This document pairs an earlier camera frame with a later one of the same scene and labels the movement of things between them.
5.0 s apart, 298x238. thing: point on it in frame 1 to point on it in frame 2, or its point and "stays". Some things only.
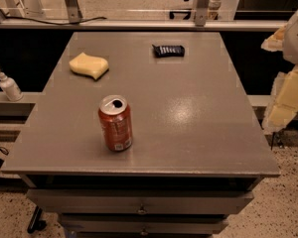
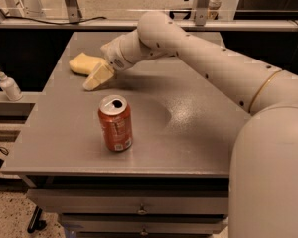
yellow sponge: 87,64 stays
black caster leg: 35,222 stays
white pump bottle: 9,86 stays
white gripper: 297,39 to 111,55
